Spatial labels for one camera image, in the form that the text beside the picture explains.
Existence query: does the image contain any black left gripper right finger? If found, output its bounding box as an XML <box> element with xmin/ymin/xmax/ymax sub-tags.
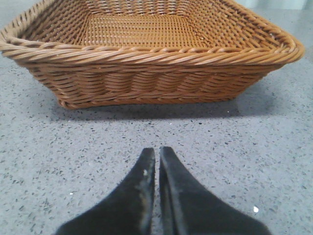
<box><xmin>159</xmin><ymin>147</ymin><xmax>270</xmax><ymax>235</ymax></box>

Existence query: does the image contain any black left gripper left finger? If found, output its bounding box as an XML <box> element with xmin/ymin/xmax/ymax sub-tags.
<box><xmin>56</xmin><ymin>148</ymin><xmax>156</xmax><ymax>235</ymax></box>

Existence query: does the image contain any brown wicker basket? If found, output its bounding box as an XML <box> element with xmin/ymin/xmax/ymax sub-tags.
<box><xmin>0</xmin><ymin>0</ymin><xmax>305</xmax><ymax>109</ymax></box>

